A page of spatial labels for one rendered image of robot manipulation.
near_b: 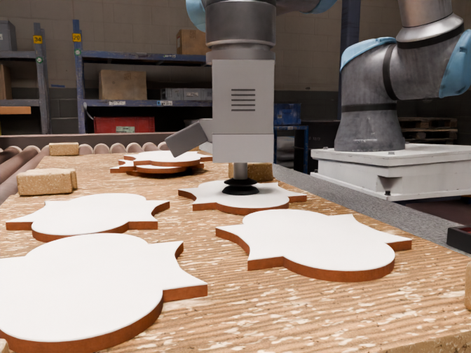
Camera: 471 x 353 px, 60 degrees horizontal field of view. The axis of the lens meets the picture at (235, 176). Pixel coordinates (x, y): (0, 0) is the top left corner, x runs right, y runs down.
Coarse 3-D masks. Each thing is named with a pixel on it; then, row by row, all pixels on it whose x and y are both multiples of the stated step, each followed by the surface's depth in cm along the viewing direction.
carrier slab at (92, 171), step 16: (48, 160) 80; (64, 160) 80; (80, 160) 80; (96, 160) 80; (112, 160) 80; (80, 176) 62; (96, 176) 62; (112, 176) 62; (128, 176) 62; (144, 176) 62; (160, 176) 62; (176, 176) 62; (192, 176) 62; (208, 176) 62; (224, 176) 62
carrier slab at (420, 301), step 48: (96, 192) 51; (144, 192) 51; (0, 240) 33; (192, 240) 33; (240, 288) 24; (288, 288) 24; (336, 288) 24; (384, 288) 24; (432, 288) 24; (144, 336) 19; (192, 336) 19; (240, 336) 19; (288, 336) 19; (336, 336) 19; (384, 336) 19; (432, 336) 19
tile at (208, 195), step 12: (180, 192) 48; (192, 192) 47; (204, 192) 47; (216, 192) 47; (264, 192) 47; (276, 192) 47; (288, 192) 47; (192, 204) 41; (204, 204) 42; (216, 204) 42; (228, 204) 41; (240, 204) 41; (252, 204) 41; (264, 204) 41; (276, 204) 41; (288, 204) 43
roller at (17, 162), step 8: (24, 152) 109; (32, 152) 115; (8, 160) 92; (16, 160) 94; (24, 160) 100; (0, 168) 81; (8, 168) 84; (16, 168) 89; (0, 176) 76; (8, 176) 81; (0, 184) 74
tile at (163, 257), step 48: (96, 240) 30; (144, 240) 30; (0, 288) 22; (48, 288) 22; (96, 288) 22; (144, 288) 22; (192, 288) 23; (0, 336) 18; (48, 336) 18; (96, 336) 18
